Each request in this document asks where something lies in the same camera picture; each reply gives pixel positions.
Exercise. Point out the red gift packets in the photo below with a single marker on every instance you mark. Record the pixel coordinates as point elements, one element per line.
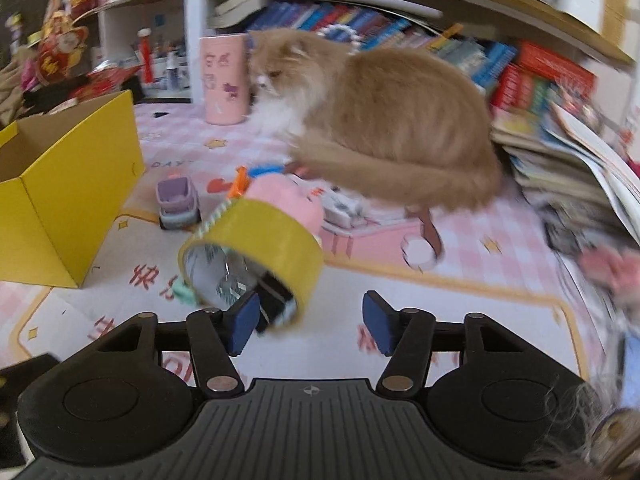
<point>105,82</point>

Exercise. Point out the stack of magazines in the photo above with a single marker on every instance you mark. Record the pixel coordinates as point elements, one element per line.
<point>550,160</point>

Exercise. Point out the person's hair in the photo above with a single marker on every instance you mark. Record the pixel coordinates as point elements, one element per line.
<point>575,440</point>

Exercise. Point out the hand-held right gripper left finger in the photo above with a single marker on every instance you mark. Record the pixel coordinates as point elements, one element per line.
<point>243,327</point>

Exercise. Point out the pink blurred object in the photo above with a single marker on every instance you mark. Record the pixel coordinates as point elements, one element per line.
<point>607,270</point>

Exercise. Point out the white small toy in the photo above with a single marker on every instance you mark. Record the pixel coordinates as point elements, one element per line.
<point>342,210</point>

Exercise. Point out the brown cloth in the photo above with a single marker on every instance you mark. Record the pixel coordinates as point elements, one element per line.
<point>12,95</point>

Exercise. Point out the lying white books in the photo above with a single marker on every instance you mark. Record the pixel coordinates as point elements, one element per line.
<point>245,7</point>

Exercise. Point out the pink plush toy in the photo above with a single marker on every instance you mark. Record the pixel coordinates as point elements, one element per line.
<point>285,197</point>

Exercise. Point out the red yellow patterned bag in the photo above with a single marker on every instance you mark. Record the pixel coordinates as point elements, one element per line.
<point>60,55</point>

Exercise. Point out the blue toy piece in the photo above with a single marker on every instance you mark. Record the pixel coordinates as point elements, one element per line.
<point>267,169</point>

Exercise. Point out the yellow cardboard box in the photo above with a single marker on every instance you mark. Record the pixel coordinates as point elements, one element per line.
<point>75,200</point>

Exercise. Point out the mint green small object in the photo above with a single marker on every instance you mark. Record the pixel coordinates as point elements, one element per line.
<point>186,295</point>

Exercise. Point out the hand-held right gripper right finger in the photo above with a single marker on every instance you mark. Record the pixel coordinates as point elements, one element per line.
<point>380,327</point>

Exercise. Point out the purple toy truck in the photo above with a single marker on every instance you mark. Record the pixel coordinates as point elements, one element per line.
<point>175,200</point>

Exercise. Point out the black small object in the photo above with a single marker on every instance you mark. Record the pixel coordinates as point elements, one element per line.
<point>272,302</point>

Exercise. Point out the row of colourful books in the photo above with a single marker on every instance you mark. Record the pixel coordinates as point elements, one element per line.
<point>530,80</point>

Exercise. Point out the white shelf unit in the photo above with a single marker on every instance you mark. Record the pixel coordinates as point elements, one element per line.
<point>195,35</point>

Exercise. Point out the pink printed tumbler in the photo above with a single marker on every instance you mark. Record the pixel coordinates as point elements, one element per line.
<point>222,85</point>

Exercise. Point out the yellow tape roll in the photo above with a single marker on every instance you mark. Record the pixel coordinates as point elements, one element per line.
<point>270,240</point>

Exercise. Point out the orange hair clip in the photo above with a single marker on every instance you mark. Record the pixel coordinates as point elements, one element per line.
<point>239,185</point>

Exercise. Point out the orange fluffy cat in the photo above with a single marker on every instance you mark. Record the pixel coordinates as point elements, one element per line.
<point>390,120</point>

